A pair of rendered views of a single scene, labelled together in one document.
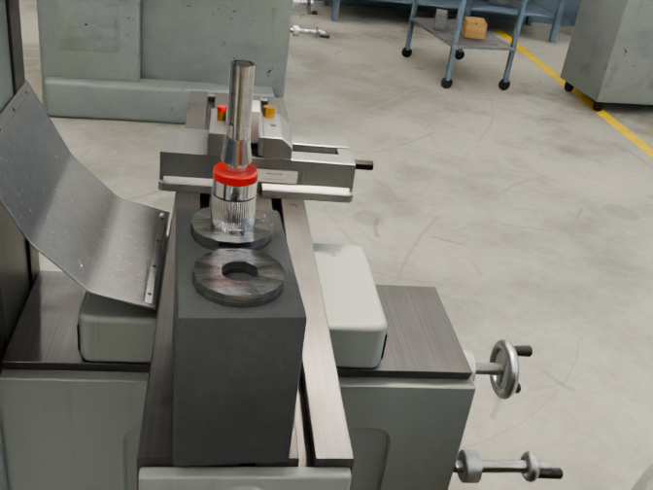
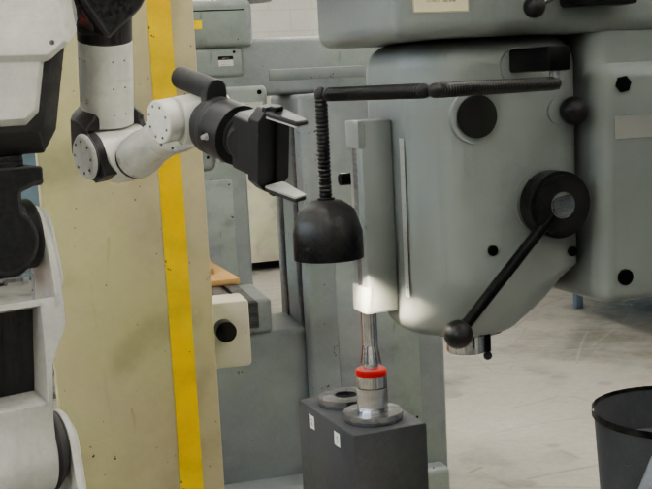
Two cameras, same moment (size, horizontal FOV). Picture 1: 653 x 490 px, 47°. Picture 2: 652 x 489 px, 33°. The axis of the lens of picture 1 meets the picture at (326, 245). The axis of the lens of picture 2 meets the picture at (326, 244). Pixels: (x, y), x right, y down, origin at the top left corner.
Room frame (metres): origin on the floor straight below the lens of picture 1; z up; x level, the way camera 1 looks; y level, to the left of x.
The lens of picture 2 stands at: (2.31, -0.19, 1.59)
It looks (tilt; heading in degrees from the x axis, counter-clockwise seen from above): 8 degrees down; 172
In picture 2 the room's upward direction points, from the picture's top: 3 degrees counter-clockwise
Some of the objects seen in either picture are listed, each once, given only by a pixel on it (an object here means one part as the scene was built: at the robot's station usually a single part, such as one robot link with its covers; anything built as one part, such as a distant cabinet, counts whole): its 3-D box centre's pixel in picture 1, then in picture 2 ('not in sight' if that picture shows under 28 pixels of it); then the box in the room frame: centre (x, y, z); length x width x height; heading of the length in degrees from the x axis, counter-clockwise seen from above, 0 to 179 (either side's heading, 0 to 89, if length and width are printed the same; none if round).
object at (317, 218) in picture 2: not in sight; (327, 227); (1.20, -0.02, 1.44); 0.07 x 0.07 x 0.06
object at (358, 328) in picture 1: (236, 290); not in sight; (1.10, 0.15, 0.76); 0.50 x 0.35 x 0.12; 100
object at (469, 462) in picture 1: (509, 466); not in sight; (1.06, -0.40, 0.48); 0.22 x 0.06 x 0.06; 100
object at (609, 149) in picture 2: not in sight; (612, 173); (1.07, 0.34, 1.47); 0.24 x 0.19 x 0.26; 10
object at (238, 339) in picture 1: (230, 324); (361, 464); (0.67, 0.09, 1.00); 0.22 x 0.12 x 0.20; 14
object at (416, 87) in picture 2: not in sight; (378, 92); (1.28, 0.02, 1.58); 0.17 x 0.01 x 0.01; 28
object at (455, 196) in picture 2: not in sight; (466, 185); (1.11, 0.15, 1.47); 0.21 x 0.19 x 0.32; 10
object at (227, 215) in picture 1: (233, 200); (372, 392); (0.72, 0.10, 1.13); 0.05 x 0.05 x 0.06
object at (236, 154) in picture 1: (239, 117); (369, 331); (0.72, 0.10, 1.22); 0.03 x 0.03 x 0.11
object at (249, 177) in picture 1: (235, 172); (371, 371); (0.72, 0.10, 1.16); 0.05 x 0.05 x 0.01
